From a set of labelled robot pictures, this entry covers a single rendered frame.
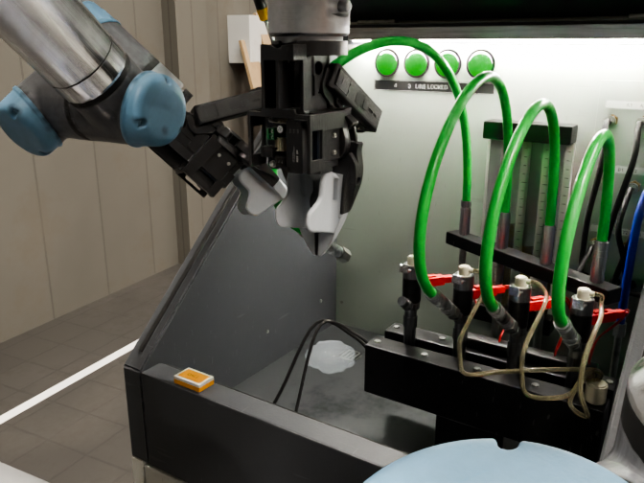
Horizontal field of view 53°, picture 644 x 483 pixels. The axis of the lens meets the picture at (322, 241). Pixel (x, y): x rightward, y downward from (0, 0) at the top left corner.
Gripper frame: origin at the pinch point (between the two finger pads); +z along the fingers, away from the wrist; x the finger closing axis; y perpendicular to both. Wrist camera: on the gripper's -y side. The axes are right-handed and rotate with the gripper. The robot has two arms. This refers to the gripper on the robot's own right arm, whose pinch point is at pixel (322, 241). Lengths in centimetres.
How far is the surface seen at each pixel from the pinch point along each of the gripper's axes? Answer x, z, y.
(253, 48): -263, -17, -310
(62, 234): -263, 77, -145
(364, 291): -27, 30, -57
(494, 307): 13.6, 10.0, -16.5
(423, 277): 5.4, 7.1, -13.8
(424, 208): 5.3, -1.5, -13.4
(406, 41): -8.2, -20.1, -34.4
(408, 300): -2.6, 16.3, -27.0
